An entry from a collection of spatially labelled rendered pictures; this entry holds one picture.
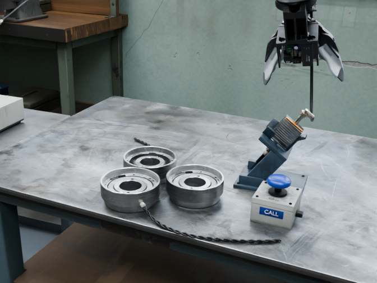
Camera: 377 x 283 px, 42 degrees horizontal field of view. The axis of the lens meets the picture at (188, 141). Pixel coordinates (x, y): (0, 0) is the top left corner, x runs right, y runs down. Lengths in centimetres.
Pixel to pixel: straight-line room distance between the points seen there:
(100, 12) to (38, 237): 129
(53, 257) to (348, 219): 67
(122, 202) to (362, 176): 50
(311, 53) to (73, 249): 71
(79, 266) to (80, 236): 13
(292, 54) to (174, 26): 175
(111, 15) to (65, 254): 167
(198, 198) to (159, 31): 188
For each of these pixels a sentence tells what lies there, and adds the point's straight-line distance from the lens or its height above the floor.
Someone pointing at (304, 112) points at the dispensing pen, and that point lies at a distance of 92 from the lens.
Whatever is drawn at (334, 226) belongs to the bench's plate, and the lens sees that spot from 87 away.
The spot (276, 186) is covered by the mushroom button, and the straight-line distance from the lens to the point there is 82.
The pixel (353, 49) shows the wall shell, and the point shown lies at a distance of 240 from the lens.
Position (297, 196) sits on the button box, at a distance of 85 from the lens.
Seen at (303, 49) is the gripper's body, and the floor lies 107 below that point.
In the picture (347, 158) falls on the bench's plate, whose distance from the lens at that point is 115.
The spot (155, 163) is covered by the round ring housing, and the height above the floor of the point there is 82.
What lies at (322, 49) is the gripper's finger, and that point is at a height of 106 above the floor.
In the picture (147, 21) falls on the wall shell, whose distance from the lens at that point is 269.
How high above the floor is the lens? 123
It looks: 22 degrees down
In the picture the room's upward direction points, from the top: 2 degrees clockwise
